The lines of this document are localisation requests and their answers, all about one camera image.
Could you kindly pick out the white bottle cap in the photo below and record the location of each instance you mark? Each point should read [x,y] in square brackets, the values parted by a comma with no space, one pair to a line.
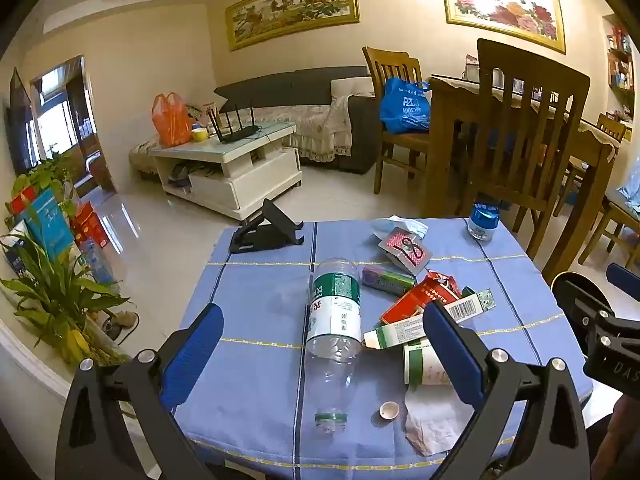
[388,411]

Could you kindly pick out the yellow cup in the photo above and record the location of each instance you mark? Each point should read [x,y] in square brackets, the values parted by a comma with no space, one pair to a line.
[200,135]

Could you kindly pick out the orange plastic bag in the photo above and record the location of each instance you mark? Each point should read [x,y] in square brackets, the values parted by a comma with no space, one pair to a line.
[171,122]

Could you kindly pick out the wooden chair blue cushion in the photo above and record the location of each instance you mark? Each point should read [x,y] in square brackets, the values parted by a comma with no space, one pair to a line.
[617,220]

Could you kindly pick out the framed flower painting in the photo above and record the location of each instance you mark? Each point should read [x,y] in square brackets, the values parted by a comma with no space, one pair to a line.
[500,7]

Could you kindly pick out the wooden dining table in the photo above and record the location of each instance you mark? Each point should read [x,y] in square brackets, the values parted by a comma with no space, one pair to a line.
[447,110]

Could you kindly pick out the green potted plant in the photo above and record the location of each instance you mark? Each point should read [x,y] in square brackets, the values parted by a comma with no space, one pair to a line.
[55,300]

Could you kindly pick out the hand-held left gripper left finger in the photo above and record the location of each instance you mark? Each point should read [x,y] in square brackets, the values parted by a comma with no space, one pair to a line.
[192,355]

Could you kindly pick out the green white paper cup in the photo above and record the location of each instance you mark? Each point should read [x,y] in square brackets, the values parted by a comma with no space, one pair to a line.
[425,365]

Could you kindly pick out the black folding phone stand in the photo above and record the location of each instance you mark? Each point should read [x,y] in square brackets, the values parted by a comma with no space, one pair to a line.
[272,225]

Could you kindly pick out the white coffee table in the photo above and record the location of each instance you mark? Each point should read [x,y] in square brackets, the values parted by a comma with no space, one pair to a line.
[240,180]

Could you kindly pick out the black router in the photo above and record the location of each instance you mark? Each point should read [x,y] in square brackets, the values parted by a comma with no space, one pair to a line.
[235,132]

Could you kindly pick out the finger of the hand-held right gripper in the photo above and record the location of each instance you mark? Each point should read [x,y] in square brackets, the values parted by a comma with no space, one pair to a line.
[625,280]

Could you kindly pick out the clear plastic bottle green label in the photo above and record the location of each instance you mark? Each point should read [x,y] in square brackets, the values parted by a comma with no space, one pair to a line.
[334,310]

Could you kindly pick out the dark grey sofa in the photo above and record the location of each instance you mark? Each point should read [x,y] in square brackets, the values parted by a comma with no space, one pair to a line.
[280,82]

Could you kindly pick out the red patterned packet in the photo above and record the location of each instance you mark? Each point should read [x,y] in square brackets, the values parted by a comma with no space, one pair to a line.
[405,250]

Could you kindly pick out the blue face mask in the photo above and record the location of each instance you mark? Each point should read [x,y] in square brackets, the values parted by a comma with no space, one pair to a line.
[400,224]

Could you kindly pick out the beige lace sofa cover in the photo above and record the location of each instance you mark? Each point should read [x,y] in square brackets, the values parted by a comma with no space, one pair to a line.
[310,125]

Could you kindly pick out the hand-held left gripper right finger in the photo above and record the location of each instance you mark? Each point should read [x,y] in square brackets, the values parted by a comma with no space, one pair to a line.
[452,355]

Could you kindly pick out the blue lidded glass jar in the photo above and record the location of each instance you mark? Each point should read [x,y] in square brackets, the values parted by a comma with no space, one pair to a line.
[483,221]

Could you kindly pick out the white tissue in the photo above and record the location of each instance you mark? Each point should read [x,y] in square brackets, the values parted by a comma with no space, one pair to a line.
[432,420]

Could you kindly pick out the blue checked tablecloth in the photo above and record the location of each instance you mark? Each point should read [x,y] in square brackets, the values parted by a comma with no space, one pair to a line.
[260,300]

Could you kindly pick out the framed horse painting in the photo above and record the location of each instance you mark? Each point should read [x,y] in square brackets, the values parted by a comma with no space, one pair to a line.
[295,7]

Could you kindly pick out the small green packet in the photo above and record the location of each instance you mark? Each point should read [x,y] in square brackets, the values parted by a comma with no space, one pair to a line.
[484,299]

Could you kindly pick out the blue shopping bag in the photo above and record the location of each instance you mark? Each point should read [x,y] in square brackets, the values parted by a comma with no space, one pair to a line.
[402,107]

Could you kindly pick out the blue gift box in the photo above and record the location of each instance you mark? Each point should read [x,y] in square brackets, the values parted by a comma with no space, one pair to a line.
[47,220]

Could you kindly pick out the wall shelf with goods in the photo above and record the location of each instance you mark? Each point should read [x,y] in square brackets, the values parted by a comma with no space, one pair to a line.
[620,65]

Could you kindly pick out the torn red carton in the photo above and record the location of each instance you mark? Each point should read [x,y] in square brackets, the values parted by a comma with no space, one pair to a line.
[417,300]

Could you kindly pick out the white green ointment box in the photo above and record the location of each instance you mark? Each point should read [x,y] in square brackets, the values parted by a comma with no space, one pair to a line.
[395,332]

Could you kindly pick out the red gift box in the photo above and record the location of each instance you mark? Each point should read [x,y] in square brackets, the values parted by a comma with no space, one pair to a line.
[89,225]

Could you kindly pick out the green trailing plant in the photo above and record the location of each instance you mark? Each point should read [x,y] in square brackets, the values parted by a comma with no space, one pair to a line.
[47,175]

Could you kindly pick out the purple green box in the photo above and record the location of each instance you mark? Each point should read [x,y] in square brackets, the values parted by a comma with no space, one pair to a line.
[387,280]

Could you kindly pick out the black television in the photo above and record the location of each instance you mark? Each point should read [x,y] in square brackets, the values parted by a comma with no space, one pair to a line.
[20,120]

